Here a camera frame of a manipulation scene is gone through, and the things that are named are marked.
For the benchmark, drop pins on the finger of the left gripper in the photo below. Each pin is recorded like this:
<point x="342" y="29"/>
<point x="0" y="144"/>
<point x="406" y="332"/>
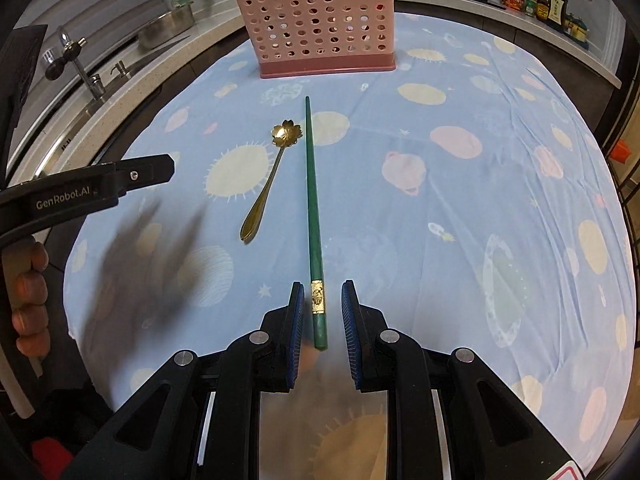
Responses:
<point x="131" y="174"/>

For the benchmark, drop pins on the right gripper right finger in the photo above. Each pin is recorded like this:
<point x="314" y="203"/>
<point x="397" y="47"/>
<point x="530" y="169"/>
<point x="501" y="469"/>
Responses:
<point x="384" y="360"/>

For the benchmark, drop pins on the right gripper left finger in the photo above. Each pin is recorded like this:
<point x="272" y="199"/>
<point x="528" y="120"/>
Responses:
<point x="263" y="361"/>

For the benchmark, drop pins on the green chopstick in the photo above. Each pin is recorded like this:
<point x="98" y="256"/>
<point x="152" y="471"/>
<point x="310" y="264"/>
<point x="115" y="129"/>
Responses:
<point x="317" y="295"/>

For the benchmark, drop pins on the gold flower spoon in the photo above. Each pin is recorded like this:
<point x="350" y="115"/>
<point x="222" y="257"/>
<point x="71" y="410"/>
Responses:
<point x="283" y="136"/>

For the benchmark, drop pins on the chrome kitchen faucet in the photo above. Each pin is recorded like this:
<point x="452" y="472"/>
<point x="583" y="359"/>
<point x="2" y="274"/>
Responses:
<point x="54" y="63"/>

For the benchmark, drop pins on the person's left hand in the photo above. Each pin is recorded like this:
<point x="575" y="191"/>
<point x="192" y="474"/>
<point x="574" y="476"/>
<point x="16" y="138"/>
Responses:
<point x="31" y="319"/>

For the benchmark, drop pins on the stainless steel sink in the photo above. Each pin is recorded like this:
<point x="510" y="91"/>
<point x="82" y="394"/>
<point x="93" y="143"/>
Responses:
<point x="42" y="141"/>

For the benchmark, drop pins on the soap dispenser pump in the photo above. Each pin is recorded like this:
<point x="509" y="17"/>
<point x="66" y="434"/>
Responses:
<point x="122" y="70"/>

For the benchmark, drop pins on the steel mixing bowl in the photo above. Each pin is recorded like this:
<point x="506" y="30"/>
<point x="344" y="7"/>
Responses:
<point x="165" y="27"/>

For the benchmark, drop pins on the white window blinds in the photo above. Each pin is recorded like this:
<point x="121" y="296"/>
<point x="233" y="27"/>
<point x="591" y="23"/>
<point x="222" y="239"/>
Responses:
<point x="106" y="25"/>

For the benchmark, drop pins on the light blue patterned tablecloth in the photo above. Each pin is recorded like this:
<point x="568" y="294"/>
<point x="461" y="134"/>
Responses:
<point x="462" y="193"/>

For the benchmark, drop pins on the pink perforated utensil holder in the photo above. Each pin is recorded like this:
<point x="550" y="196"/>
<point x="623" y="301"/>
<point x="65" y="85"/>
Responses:
<point x="314" y="37"/>

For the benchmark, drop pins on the small condiment jars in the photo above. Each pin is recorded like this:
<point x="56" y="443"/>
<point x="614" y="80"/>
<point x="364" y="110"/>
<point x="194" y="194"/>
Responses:
<point x="577" y="30"/>

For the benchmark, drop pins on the brown sauce bottle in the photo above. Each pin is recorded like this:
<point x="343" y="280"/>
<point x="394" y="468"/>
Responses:
<point x="542" y="10"/>

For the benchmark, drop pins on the dark soy sauce bottle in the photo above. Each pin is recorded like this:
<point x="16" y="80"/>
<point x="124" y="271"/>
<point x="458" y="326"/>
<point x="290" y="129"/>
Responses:
<point x="557" y="14"/>

